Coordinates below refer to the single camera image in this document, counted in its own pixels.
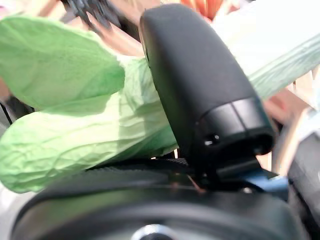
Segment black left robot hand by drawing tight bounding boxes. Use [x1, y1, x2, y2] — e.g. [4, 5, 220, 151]
[61, 0, 121, 34]

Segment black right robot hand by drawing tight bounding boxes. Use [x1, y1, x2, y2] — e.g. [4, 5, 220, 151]
[11, 3, 308, 240]

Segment napa cabbage white green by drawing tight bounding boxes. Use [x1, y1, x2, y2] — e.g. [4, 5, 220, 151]
[0, 4, 320, 195]

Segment orange pumpkin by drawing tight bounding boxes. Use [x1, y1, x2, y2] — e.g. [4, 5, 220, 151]
[179, 0, 226, 21]

